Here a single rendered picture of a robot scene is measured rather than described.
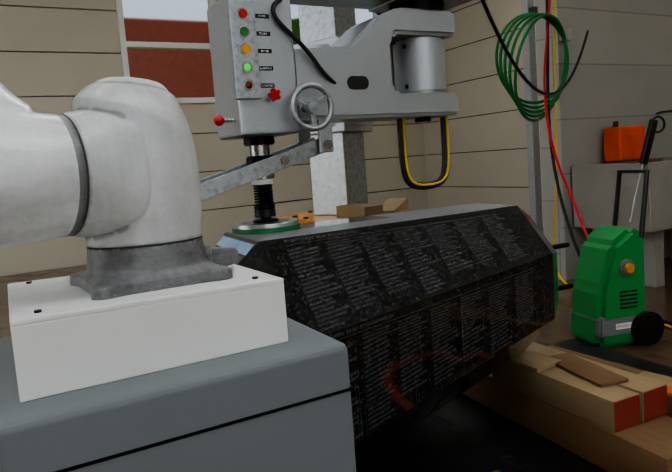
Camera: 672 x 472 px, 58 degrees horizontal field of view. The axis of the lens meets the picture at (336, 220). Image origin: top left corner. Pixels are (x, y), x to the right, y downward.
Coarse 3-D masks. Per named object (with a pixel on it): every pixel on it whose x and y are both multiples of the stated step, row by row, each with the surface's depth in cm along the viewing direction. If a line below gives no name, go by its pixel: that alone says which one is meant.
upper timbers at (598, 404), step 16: (544, 352) 230; (560, 352) 229; (512, 368) 222; (608, 368) 209; (512, 384) 223; (528, 384) 215; (544, 384) 208; (560, 384) 201; (576, 384) 198; (592, 384) 197; (624, 384) 195; (640, 384) 194; (656, 384) 193; (544, 400) 209; (560, 400) 202; (576, 400) 196; (592, 400) 190; (608, 400) 184; (624, 400) 184; (640, 400) 189; (656, 400) 191; (592, 416) 190; (608, 416) 185; (624, 416) 185; (640, 416) 190; (656, 416) 191
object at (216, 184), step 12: (300, 144) 207; (312, 144) 197; (324, 144) 195; (276, 156) 191; (288, 156) 193; (300, 156) 195; (312, 156) 197; (240, 168) 185; (252, 168) 187; (264, 168) 189; (276, 168) 191; (204, 180) 191; (216, 180) 181; (228, 180) 183; (240, 180) 185; (252, 180) 187; (204, 192) 180; (216, 192) 182
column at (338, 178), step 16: (304, 16) 272; (320, 16) 267; (336, 16) 265; (352, 16) 277; (304, 32) 273; (320, 32) 268; (336, 32) 265; (336, 144) 271; (352, 144) 276; (320, 160) 277; (336, 160) 272; (352, 160) 276; (320, 176) 278; (336, 176) 273; (352, 176) 275; (320, 192) 279; (336, 192) 274; (352, 192) 275; (320, 208) 280
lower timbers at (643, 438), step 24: (600, 360) 251; (480, 384) 242; (504, 384) 228; (504, 408) 230; (528, 408) 217; (552, 408) 206; (552, 432) 207; (576, 432) 197; (600, 432) 188; (624, 432) 184; (648, 432) 183; (600, 456) 189; (624, 456) 180; (648, 456) 172
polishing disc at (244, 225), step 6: (240, 222) 199; (246, 222) 198; (252, 222) 196; (270, 222) 192; (276, 222) 190; (282, 222) 189; (288, 222) 189; (294, 222) 192; (234, 228) 192; (240, 228) 189; (246, 228) 187; (252, 228) 186; (258, 228) 186; (264, 228) 186
